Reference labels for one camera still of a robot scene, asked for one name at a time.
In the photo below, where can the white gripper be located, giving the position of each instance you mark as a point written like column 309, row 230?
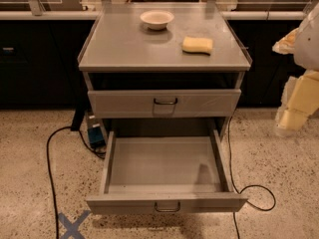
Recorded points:
column 308, row 49

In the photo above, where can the grey drawer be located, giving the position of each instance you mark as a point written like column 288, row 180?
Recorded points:
column 164, row 175
column 163, row 103

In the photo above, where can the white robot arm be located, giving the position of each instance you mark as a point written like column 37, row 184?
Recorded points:
column 302, row 43

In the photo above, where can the grey top drawer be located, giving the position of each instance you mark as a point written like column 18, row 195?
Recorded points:
column 163, row 103

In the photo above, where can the grey metal drawer cabinet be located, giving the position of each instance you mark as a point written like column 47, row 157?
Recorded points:
column 123, row 54

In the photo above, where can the yellow sponge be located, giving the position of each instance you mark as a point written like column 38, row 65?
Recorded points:
column 197, row 45

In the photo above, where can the white ceramic bowl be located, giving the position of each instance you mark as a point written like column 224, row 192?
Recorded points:
column 156, row 19

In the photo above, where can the blue power box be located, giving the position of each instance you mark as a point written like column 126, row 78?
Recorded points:
column 94, row 131

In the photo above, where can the blue tape cross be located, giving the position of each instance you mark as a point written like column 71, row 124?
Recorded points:
column 72, row 228

